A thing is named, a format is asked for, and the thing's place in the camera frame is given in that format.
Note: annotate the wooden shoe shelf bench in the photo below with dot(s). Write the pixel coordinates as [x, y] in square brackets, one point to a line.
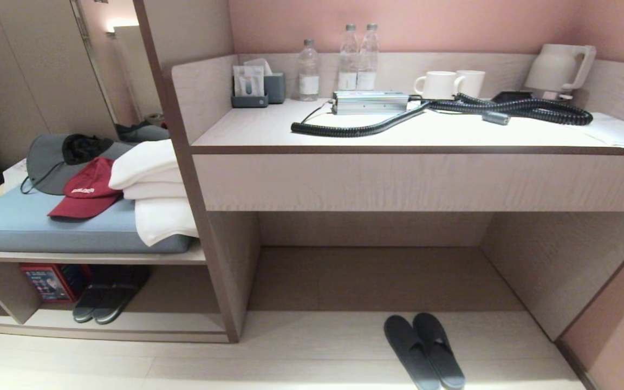
[128, 325]

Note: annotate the wooden desk unit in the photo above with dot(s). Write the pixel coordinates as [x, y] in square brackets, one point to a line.
[398, 179]

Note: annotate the silver power supply box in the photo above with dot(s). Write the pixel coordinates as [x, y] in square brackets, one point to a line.
[369, 103]

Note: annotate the grey tissue box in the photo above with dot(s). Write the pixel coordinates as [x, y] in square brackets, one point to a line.
[275, 86]

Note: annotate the clear plastic water bottle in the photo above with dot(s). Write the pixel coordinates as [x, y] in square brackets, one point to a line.
[368, 58]
[308, 73]
[348, 59]

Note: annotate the grey tray with sachets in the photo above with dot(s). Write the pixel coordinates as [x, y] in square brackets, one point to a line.
[249, 89]

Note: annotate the folded white towel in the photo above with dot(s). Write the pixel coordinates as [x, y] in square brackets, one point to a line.
[147, 165]
[157, 190]
[163, 219]

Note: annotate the white ceramic mug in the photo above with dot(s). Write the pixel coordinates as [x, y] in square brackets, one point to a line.
[473, 83]
[437, 85]

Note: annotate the dark grey slipper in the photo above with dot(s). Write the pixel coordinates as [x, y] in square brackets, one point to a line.
[442, 349]
[85, 307]
[415, 352]
[114, 306]

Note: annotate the red baseball cap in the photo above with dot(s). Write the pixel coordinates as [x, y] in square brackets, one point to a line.
[87, 189]

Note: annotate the black cloth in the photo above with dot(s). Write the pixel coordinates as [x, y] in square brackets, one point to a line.
[82, 147]

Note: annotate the grey sun hat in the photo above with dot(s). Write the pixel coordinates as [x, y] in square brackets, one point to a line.
[46, 162]

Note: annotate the white electric kettle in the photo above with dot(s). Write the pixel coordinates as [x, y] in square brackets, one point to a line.
[558, 67]

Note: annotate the red box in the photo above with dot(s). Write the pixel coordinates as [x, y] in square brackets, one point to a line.
[46, 281]

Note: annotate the blue bench cushion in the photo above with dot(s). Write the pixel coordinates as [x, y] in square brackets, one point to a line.
[30, 225]

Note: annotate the white paper sheet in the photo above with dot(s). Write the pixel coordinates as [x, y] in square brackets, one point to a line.
[621, 132]

